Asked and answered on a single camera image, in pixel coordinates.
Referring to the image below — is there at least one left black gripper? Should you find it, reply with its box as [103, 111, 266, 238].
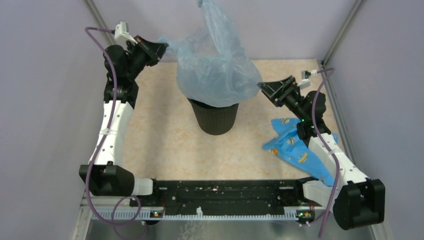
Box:
[125, 34, 168, 80]

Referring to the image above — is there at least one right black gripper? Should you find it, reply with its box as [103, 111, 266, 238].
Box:
[258, 76, 308, 122]

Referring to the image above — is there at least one translucent blue trash bag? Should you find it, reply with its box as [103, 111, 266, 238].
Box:
[159, 0, 263, 108]

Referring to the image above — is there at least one black plastic trash bin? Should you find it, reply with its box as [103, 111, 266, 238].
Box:
[187, 98, 239, 136]

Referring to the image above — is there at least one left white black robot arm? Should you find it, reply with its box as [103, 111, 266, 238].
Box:
[78, 35, 169, 207]

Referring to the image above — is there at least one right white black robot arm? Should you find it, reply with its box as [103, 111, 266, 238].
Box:
[258, 76, 386, 230]

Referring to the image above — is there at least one blue patterned cloth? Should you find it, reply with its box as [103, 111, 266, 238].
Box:
[262, 118, 335, 187]

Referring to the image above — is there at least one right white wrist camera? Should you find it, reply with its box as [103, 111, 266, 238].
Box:
[297, 69, 318, 90]

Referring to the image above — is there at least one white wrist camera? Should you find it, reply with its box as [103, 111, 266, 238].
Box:
[297, 69, 318, 90]
[114, 21, 137, 46]

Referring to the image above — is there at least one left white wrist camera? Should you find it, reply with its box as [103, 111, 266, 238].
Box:
[114, 21, 137, 46]

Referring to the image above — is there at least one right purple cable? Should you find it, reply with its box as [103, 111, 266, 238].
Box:
[311, 67, 342, 239]

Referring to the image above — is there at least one purple cable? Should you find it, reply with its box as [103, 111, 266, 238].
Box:
[311, 67, 342, 239]
[84, 27, 148, 240]

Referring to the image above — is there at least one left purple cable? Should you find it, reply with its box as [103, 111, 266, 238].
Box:
[84, 27, 148, 240]

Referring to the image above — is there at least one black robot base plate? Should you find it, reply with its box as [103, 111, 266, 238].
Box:
[130, 178, 317, 216]

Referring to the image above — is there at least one white cable duct rail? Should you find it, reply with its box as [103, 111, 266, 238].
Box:
[97, 207, 316, 222]

